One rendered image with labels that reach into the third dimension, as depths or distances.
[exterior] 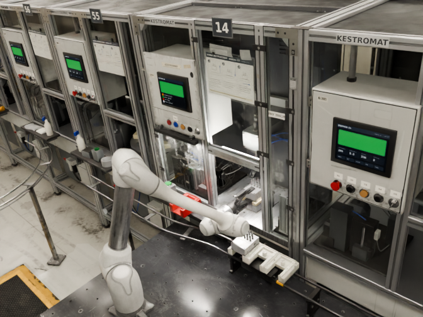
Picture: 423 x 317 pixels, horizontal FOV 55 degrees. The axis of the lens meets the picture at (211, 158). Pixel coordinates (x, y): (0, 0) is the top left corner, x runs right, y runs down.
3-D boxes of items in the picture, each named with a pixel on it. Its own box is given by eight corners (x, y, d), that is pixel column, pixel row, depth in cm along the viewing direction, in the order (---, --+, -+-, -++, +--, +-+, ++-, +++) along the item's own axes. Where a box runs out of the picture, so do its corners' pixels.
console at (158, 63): (152, 126, 254) (139, 53, 231) (184, 110, 271) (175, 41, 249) (199, 142, 227) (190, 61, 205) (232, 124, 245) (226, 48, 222)
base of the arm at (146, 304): (132, 334, 202) (130, 326, 199) (107, 311, 216) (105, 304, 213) (160, 311, 213) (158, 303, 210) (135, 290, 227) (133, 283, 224)
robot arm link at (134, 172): (163, 179, 190) (153, 167, 201) (135, 161, 179) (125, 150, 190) (146, 201, 190) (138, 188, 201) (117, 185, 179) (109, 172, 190)
